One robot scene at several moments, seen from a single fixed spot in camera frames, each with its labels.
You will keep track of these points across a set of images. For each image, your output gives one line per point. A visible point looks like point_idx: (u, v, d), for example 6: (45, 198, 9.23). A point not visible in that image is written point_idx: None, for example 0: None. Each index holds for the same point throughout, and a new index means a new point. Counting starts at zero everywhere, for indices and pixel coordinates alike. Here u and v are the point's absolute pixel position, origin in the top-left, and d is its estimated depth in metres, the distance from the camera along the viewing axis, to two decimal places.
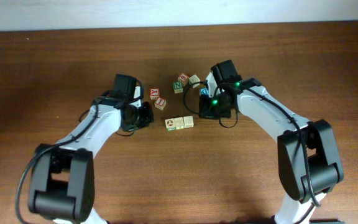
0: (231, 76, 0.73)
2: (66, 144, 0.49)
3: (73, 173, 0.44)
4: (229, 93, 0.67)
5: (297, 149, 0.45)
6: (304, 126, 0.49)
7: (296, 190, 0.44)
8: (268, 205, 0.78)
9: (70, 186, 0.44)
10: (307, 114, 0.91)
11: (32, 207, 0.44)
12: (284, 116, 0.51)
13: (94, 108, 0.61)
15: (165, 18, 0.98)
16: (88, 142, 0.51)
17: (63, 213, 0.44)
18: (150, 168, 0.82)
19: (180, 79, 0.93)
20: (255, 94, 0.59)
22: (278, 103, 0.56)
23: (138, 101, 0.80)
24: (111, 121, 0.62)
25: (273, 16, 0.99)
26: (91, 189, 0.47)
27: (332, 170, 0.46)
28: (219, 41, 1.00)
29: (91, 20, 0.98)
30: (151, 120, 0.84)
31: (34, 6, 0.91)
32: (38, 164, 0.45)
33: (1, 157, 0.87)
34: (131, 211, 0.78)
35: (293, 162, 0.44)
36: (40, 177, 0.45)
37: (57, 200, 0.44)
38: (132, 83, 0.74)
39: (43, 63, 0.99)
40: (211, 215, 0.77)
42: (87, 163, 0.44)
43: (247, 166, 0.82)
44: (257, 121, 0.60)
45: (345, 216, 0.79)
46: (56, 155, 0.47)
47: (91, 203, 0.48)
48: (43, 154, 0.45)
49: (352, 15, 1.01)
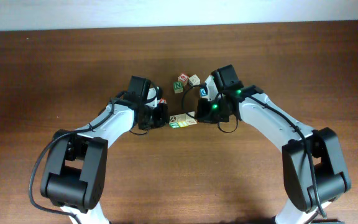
0: (232, 82, 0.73)
2: (83, 131, 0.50)
3: (86, 162, 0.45)
4: (230, 101, 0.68)
5: (303, 158, 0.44)
6: (309, 134, 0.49)
7: (302, 200, 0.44)
8: (268, 205, 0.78)
9: (82, 173, 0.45)
10: (307, 115, 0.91)
11: (44, 191, 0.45)
12: (288, 125, 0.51)
13: (110, 106, 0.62)
15: (165, 18, 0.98)
16: (104, 134, 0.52)
17: (73, 198, 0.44)
18: (150, 168, 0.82)
19: (180, 79, 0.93)
20: (257, 102, 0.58)
22: (280, 111, 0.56)
23: (154, 101, 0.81)
24: (125, 120, 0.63)
25: (273, 17, 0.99)
26: (101, 179, 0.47)
27: (339, 180, 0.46)
28: (219, 41, 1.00)
29: (92, 20, 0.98)
30: (164, 121, 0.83)
31: (34, 7, 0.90)
32: (54, 149, 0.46)
33: (1, 158, 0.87)
34: (131, 211, 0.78)
35: (299, 172, 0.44)
36: (55, 162, 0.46)
37: (69, 185, 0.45)
38: (147, 85, 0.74)
39: (44, 63, 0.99)
40: (211, 215, 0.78)
42: (102, 150, 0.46)
43: (247, 167, 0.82)
44: (259, 129, 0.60)
45: (345, 216, 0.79)
46: (72, 142, 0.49)
47: (99, 194, 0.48)
48: (59, 139, 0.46)
49: (352, 15, 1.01)
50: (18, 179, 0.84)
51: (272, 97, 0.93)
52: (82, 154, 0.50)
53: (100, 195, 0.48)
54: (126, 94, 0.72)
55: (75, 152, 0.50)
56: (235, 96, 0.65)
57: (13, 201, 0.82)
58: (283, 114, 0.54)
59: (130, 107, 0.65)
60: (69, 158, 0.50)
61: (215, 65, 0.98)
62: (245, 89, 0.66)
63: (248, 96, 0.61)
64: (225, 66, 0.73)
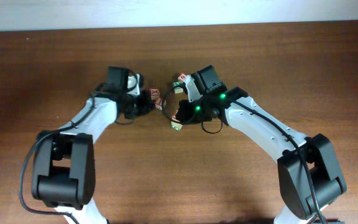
0: (214, 84, 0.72)
2: (66, 130, 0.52)
3: (74, 160, 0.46)
4: (215, 106, 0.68)
5: (299, 169, 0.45)
6: (302, 142, 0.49)
7: (302, 209, 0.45)
8: (270, 205, 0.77)
9: (72, 170, 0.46)
10: (309, 114, 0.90)
11: (35, 193, 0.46)
12: (278, 132, 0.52)
13: (91, 100, 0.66)
15: (164, 18, 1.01)
16: (87, 129, 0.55)
17: (66, 196, 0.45)
18: (150, 167, 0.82)
19: (180, 79, 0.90)
20: (245, 109, 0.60)
22: (267, 116, 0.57)
23: (136, 90, 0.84)
24: (107, 112, 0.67)
25: (269, 17, 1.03)
26: (91, 175, 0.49)
27: (335, 183, 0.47)
28: (218, 42, 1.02)
29: (93, 20, 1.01)
30: (149, 108, 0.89)
31: (36, 5, 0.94)
32: (39, 150, 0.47)
33: (0, 157, 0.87)
34: (130, 211, 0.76)
35: (298, 183, 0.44)
36: (43, 162, 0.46)
37: (59, 183, 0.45)
38: (125, 74, 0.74)
39: (45, 62, 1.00)
40: (212, 215, 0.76)
42: (89, 145, 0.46)
43: (247, 166, 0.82)
44: (248, 134, 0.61)
45: (350, 217, 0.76)
46: (56, 140, 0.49)
47: (92, 190, 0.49)
48: (43, 140, 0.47)
49: (347, 16, 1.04)
50: (18, 178, 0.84)
51: (273, 96, 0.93)
52: (68, 152, 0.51)
53: (92, 190, 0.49)
54: (106, 86, 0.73)
55: (61, 152, 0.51)
56: (219, 101, 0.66)
57: (12, 201, 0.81)
58: (271, 120, 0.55)
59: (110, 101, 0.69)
60: (55, 158, 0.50)
61: (216, 63, 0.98)
62: (228, 93, 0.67)
63: (237, 102, 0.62)
64: (205, 68, 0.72)
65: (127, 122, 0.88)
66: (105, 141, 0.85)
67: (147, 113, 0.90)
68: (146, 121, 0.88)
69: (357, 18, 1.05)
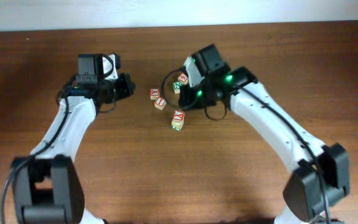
0: (215, 64, 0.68)
2: (42, 153, 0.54)
3: (56, 187, 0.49)
4: (217, 89, 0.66)
5: (313, 182, 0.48)
6: (318, 152, 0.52)
7: (307, 214, 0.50)
8: (269, 205, 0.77)
9: (55, 198, 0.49)
10: (308, 114, 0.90)
11: (22, 219, 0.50)
12: (293, 136, 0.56)
13: (63, 102, 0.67)
15: (164, 17, 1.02)
16: (64, 145, 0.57)
17: (53, 218, 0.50)
18: (150, 168, 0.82)
19: (180, 79, 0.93)
20: (257, 101, 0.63)
22: (279, 112, 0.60)
23: (113, 74, 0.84)
24: (84, 113, 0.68)
25: (267, 17, 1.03)
26: (77, 191, 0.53)
27: (340, 191, 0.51)
28: (219, 41, 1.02)
29: (93, 20, 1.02)
30: (129, 92, 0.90)
31: (36, 5, 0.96)
32: (17, 180, 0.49)
33: None
34: (130, 211, 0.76)
35: (309, 195, 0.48)
36: (23, 193, 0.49)
37: (45, 209, 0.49)
38: (98, 60, 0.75)
39: (44, 62, 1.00)
40: (211, 215, 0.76)
42: (67, 172, 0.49)
43: (247, 166, 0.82)
44: (256, 128, 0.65)
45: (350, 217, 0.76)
46: (33, 166, 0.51)
47: (79, 203, 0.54)
48: (19, 170, 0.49)
49: (345, 16, 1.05)
50: None
51: (273, 96, 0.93)
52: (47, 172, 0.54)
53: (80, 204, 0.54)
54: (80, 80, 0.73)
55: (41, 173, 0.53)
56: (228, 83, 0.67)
57: None
58: (286, 121, 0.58)
59: (86, 97, 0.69)
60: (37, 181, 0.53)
61: None
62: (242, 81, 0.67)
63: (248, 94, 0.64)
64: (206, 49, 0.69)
65: (127, 122, 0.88)
66: (105, 141, 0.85)
67: (147, 113, 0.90)
68: (146, 121, 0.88)
69: (356, 19, 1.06)
